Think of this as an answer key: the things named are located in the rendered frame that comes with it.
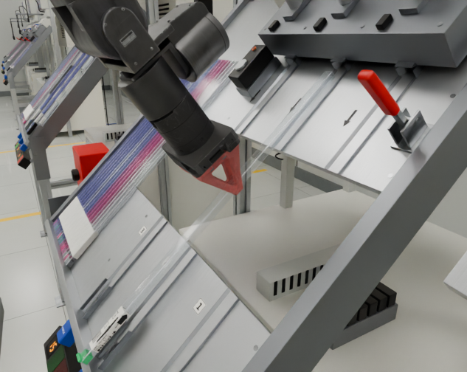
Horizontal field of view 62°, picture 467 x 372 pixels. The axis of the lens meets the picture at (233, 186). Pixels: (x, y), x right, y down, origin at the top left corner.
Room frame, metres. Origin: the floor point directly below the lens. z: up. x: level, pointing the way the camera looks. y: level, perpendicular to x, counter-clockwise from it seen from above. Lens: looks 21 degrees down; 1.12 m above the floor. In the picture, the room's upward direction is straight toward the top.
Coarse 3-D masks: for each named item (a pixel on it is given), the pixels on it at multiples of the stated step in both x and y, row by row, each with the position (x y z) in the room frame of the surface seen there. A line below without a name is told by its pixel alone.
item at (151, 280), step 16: (320, 80) 0.56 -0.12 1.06; (304, 96) 0.56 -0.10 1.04; (304, 112) 0.54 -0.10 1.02; (288, 128) 0.53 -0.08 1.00; (272, 144) 0.52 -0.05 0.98; (256, 160) 0.50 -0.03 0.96; (224, 192) 0.48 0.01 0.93; (208, 208) 0.47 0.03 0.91; (192, 224) 0.47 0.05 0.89; (192, 240) 0.45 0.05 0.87; (176, 256) 0.44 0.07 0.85; (160, 272) 0.43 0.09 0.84; (144, 288) 0.42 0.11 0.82; (128, 304) 0.41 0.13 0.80; (96, 352) 0.38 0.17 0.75
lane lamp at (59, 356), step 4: (60, 348) 0.47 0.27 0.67; (56, 352) 0.47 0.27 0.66; (60, 352) 0.46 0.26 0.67; (52, 356) 0.47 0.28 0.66; (56, 356) 0.46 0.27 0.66; (60, 356) 0.46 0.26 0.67; (64, 356) 0.45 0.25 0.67; (52, 360) 0.46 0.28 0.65; (56, 360) 0.46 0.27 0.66; (60, 360) 0.45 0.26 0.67; (48, 364) 0.46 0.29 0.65; (52, 364) 0.45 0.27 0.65; (56, 364) 0.45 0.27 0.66; (48, 368) 0.45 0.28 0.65; (52, 368) 0.45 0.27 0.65
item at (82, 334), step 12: (48, 228) 0.75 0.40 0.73; (60, 252) 0.65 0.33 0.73; (60, 264) 0.60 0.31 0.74; (60, 276) 0.57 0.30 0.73; (72, 276) 0.59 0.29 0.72; (72, 288) 0.54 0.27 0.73; (72, 300) 0.50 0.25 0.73; (72, 312) 0.47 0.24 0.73; (84, 312) 0.49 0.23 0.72; (72, 324) 0.45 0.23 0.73; (84, 324) 0.46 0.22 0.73; (84, 336) 0.43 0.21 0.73; (96, 360) 0.39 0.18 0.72
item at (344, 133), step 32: (256, 32) 0.88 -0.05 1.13; (288, 64) 0.68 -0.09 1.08; (320, 64) 0.63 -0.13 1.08; (384, 64) 0.53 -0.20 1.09; (224, 96) 0.75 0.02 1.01; (256, 96) 0.67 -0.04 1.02; (288, 96) 0.61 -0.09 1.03; (320, 96) 0.56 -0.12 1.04; (352, 96) 0.52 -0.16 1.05; (416, 96) 0.45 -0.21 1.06; (448, 96) 0.42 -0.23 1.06; (256, 128) 0.60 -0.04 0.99; (320, 128) 0.50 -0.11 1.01; (352, 128) 0.47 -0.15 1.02; (384, 128) 0.44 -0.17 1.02; (320, 160) 0.46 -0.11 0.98; (352, 160) 0.42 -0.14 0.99; (384, 160) 0.40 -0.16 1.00
